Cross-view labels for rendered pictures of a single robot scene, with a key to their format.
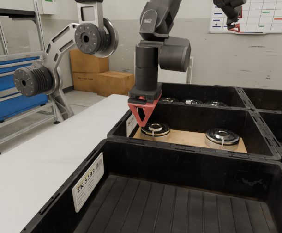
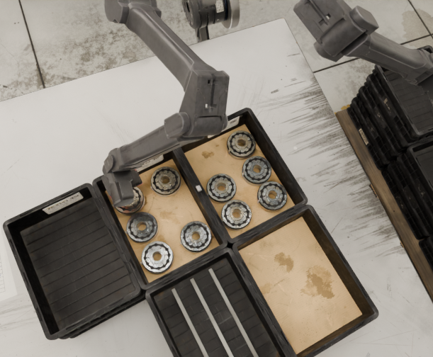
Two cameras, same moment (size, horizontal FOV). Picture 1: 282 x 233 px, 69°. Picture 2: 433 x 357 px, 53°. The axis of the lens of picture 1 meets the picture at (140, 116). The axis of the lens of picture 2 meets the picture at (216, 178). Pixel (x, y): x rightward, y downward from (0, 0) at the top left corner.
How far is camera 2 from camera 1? 127 cm
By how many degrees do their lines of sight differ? 53
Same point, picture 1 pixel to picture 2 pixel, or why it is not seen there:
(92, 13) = not seen: outside the picture
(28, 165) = (90, 110)
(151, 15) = (110, 162)
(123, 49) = not seen: outside the picture
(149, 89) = not seen: hidden behind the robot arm
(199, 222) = (96, 266)
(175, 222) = (88, 256)
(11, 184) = (68, 125)
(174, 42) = (117, 188)
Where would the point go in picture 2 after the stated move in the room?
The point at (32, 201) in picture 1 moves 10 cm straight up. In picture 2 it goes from (69, 155) to (62, 144)
